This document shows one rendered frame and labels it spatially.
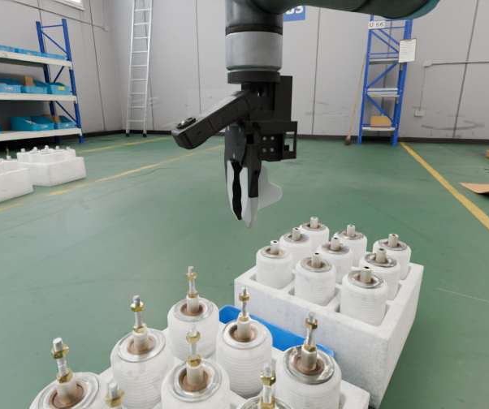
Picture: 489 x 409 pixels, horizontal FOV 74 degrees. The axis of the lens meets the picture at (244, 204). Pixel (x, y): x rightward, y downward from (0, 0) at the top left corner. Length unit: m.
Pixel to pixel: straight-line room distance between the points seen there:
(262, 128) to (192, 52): 7.05
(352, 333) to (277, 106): 0.51
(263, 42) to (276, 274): 0.57
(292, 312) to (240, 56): 0.58
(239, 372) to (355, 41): 6.36
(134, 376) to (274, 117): 0.43
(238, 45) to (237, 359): 0.45
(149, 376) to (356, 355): 0.44
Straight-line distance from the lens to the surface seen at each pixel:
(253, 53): 0.44
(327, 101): 6.60
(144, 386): 0.58
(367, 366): 0.81
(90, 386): 0.55
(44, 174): 3.07
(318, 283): 0.79
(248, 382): 0.60
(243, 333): 0.58
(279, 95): 0.47
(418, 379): 0.97
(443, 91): 6.70
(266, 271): 0.85
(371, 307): 0.77
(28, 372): 1.03
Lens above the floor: 0.62
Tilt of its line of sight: 17 degrees down
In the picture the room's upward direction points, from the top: straight up
